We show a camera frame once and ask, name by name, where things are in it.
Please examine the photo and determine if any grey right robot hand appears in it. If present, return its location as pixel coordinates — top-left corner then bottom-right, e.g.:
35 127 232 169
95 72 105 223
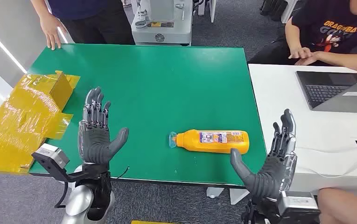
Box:
230 109 298 200

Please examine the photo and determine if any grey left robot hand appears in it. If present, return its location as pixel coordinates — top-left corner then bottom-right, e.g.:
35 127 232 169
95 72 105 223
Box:
77 87 130 166

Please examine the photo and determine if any orange plastic bottle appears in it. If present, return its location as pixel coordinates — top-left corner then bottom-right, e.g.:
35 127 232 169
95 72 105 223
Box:
169 129 250 154

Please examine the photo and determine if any white table foot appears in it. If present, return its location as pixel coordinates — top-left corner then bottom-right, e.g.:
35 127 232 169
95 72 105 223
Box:
206 187 225 198
229 189 250 205

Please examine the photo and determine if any yellow taped cardboard box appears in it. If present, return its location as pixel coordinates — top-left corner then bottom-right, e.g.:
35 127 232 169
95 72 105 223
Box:
0 70 81 175

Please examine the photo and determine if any white desk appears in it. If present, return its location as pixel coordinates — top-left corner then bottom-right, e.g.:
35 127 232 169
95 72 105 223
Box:
247 63 357 198

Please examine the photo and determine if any person's bare leg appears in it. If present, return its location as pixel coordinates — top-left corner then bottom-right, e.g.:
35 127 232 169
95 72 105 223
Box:
317 188 357 224

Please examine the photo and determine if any green table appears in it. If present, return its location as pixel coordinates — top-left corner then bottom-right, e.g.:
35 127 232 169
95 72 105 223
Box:
28 43 267 187

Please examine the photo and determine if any yellow flat item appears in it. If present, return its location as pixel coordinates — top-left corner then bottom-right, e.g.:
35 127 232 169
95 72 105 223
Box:
131 220 179 224

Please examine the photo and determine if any dark grey laptop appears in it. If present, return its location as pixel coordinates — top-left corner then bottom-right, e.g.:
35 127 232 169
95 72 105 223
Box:
295 71 357 114

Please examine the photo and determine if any standing person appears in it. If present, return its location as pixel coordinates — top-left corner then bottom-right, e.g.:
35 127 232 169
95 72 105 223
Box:
29 0 136 51

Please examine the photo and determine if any white machine with column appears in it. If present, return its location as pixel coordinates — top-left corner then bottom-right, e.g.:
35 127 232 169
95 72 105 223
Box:
131 0 194 46

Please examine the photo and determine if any seated person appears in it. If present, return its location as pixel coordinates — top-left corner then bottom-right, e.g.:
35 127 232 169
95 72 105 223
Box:
247 0 357 74

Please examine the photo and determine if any black background object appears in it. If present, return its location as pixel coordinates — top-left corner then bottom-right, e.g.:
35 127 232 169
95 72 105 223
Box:
259 0 290 21

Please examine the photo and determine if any white furniture leg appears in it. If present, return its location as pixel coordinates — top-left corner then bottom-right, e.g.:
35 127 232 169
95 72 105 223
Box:
197 0 217 23

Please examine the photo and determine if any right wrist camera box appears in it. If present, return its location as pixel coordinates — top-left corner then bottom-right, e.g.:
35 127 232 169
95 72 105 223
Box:
277 190 321 224

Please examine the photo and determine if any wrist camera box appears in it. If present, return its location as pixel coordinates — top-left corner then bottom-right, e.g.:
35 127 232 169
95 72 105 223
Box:
277 190 321 224
31 143 89 183

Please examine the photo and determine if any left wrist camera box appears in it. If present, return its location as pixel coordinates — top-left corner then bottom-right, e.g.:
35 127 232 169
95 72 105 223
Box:
31 143 89 183

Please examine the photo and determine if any thin white cable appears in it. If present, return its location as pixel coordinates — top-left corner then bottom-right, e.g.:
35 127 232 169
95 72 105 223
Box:
295 145 357 179

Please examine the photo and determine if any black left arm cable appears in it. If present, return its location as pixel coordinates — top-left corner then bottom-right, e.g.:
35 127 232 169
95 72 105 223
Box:
54 182 70 209

